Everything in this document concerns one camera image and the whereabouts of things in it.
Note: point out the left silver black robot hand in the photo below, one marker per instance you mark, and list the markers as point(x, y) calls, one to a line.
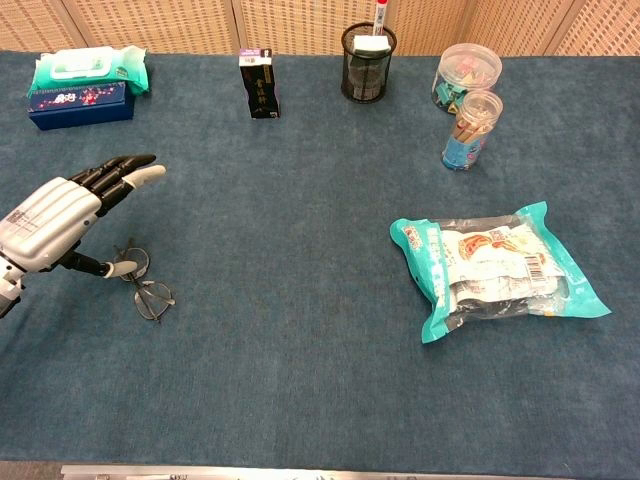
point(45, 225)

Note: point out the black wire-frame eyeglasses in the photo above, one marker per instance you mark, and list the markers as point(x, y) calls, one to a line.
point(155, 297)

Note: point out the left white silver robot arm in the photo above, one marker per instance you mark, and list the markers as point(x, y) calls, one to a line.
point(7, 290)

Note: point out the dark blue printed box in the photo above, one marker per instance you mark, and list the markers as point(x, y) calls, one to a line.
point(80, 112)

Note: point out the green wet wipes pack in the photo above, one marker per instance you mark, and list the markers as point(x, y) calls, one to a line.
point(90, 65)

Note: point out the beige woven folding screen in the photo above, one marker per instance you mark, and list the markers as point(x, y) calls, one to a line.
point(150, 25)

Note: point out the black carton with purple top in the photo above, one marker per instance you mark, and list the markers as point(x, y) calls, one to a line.
point(260, 90)

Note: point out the black mesh pen holder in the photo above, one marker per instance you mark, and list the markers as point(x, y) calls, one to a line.
point(367, 75)

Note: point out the white note pad block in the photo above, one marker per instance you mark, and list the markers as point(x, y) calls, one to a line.
point(372, 44)

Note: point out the white marker with red cap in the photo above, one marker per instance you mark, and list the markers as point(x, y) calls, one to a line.
point(380, 17)

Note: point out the slim clear jar blue label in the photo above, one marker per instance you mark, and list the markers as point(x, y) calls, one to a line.
point(470, 130)

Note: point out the wide clear jar of clips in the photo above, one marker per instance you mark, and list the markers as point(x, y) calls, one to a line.
point(465, 70)

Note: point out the teal clear snack bag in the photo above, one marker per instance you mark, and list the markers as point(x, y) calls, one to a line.
point(500, 270)

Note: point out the aluminium table edge rail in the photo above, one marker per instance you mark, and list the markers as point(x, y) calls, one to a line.
point(300, 474)

